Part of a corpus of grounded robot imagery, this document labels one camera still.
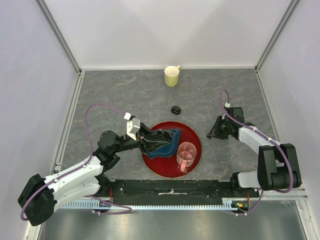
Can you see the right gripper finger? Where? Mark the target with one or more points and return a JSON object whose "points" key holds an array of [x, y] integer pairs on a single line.
{"points": [[216, 129], [212, 134]]}

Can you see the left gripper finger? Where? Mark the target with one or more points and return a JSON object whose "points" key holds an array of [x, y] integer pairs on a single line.
{"points": [[146, 132], [157, 146]]}

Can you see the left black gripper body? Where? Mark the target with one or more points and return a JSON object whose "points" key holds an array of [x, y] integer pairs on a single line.
{"points": [[143, 143]]}

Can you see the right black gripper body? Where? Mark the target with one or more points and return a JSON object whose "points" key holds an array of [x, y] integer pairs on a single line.
{"points": [[224, 128]]}

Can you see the black earbud case gold rim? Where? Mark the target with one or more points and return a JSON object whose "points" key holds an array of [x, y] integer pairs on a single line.
{"points": [[176, 110]]}

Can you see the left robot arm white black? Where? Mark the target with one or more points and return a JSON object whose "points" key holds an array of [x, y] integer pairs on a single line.
{"points": [[42, 196]]}

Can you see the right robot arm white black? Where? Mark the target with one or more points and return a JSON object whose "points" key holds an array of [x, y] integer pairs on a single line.
{"points": [[277, 165]]}

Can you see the blue leaf-shaped dish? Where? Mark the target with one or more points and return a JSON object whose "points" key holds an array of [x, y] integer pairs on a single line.
{"points": [[174, 146]]}

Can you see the pink glass mug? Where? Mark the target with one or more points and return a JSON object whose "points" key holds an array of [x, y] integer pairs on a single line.
{"points": [[186, 155]]}

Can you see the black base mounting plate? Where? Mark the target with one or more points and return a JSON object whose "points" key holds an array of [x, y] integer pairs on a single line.
{"points": [[173, 192]]}

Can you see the yellow-green ceramic mug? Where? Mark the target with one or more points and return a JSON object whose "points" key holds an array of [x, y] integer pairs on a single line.
{"points": [[171, 75]]}

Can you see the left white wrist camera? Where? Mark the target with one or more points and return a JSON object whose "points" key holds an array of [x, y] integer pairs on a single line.
{"points": [[132, 125]]}

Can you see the slotted cable duct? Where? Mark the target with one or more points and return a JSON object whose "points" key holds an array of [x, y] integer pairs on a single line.
{"points": [[92, 204]]}

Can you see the right aluminium frame post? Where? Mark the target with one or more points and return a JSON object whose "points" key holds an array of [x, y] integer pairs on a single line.
{"points": [[293, 4]]}

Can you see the aluminium frame post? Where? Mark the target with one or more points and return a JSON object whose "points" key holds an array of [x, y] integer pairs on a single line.
{"points": [[293, 4], [58, 34]]}

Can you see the left aluminium frame post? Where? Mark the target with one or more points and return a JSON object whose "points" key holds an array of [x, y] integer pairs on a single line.
{"points": [[58, 34]]}

